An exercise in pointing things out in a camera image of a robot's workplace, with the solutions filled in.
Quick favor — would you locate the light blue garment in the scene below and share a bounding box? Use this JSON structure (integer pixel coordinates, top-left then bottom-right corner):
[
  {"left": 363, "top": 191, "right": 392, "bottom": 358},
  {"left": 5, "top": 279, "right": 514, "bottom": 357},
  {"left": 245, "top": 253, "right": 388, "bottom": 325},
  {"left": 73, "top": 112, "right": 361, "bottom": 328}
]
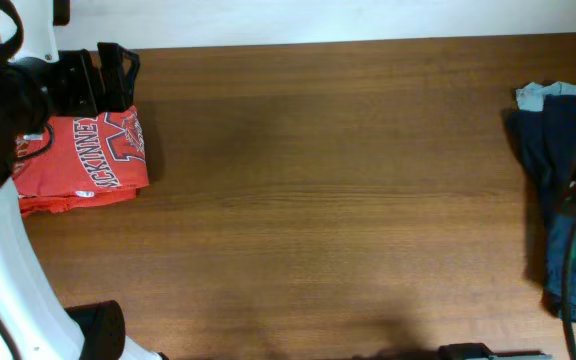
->
[{"left": 515, "top": 81, "right": 576, "bottom": 112}]

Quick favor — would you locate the orange printed t-shirt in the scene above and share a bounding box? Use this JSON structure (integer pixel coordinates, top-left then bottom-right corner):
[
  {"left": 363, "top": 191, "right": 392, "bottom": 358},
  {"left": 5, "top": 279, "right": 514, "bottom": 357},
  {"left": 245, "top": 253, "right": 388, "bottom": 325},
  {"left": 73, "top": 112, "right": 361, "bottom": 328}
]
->
[{"left": 13, "top": 106, "right": 149, "bottom": 197}]

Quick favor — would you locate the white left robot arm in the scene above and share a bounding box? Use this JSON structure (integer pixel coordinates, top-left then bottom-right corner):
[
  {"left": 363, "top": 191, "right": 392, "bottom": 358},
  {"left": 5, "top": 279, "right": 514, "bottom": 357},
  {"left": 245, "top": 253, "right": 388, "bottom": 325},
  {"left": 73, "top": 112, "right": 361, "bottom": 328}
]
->
[{"left": 0, "top": 0, "right": 153, "bottom": 359}]

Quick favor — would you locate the dark navy garment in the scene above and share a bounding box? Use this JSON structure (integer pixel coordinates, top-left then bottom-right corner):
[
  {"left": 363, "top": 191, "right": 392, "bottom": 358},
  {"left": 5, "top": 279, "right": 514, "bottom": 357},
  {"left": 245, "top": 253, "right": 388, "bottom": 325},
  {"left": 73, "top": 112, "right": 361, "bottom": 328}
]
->
[{"left": 504, "top": 95, "right": 576, "bottom": 224}]

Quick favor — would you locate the folded red t-shirt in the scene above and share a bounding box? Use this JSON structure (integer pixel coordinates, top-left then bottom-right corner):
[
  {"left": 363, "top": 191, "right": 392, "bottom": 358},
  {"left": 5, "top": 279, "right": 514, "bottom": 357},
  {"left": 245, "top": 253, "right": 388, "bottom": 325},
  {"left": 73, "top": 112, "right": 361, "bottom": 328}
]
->
[{"left": 17, "top": 186, "right": 140, "bottom": 217}]

